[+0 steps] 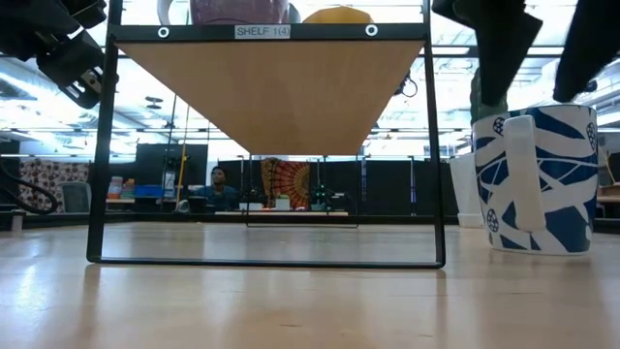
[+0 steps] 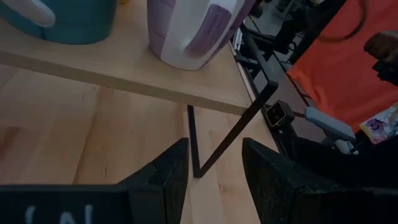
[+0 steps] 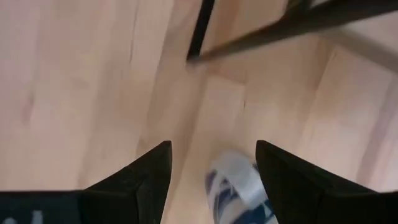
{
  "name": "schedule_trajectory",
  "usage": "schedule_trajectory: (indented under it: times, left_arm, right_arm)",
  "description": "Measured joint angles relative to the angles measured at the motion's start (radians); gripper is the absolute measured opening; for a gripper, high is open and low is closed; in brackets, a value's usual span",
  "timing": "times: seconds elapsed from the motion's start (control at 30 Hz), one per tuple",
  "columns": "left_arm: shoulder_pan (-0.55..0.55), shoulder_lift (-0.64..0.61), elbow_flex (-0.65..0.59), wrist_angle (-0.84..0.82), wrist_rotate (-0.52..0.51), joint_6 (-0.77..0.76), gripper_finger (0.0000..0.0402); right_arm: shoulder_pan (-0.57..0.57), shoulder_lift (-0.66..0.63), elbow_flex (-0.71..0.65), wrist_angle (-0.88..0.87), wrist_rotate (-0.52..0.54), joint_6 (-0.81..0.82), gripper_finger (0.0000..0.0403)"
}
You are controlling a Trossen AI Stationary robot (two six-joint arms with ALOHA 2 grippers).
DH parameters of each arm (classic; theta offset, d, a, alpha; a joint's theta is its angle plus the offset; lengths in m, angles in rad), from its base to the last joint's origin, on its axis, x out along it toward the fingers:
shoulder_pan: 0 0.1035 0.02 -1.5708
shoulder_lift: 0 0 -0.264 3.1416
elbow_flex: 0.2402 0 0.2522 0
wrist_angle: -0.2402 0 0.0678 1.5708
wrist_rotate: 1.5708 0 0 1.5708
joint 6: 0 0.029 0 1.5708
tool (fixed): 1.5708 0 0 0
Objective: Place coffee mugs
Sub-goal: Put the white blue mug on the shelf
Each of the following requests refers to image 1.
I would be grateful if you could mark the green cactus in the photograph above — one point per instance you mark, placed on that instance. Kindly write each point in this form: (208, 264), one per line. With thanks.
(475, 92)

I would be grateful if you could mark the orange mug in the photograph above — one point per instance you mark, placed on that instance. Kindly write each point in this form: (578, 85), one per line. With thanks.
(339, 16)

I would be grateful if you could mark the black monitor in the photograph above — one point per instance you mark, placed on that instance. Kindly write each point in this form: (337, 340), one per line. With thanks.
(155, 165)

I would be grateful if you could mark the blue storage bin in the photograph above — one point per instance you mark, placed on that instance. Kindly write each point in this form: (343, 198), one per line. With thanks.
(147, 191)

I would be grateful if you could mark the person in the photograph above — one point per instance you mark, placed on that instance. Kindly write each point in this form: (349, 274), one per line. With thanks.
(218, 194)

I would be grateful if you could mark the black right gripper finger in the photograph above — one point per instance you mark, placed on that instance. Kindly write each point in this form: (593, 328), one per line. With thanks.
(504, 48)
(591, 48)

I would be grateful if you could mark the purple mug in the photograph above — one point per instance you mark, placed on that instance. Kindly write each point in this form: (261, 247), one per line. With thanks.
(237, 12)

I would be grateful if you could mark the patterned partition panel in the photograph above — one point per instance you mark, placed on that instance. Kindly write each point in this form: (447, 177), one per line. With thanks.
(43, 177)

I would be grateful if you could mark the blue white patterned mug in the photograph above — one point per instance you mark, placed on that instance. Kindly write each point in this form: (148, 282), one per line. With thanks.
(533, 169)

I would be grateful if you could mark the grey office chair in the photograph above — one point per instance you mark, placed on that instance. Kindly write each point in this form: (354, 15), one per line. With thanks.
(76, 196)

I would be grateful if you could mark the orange mandala tapestry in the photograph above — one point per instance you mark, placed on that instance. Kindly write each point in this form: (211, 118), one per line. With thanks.
(290, 181)

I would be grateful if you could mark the white hexagonal plant pot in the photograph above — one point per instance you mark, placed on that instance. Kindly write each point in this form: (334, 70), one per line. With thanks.
(465, 194)

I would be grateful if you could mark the black partition wall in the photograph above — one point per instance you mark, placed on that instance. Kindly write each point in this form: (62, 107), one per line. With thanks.
(387, 186)

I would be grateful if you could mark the black aluminium table frame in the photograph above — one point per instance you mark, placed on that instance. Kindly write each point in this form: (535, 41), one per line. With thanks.
(145, 219)

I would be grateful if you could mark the yellow pole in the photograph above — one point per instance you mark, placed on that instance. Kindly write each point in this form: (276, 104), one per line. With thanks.
(182, 160)

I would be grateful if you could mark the wooden shelf with black frame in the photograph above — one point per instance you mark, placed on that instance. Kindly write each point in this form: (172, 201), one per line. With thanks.
(271, 97)

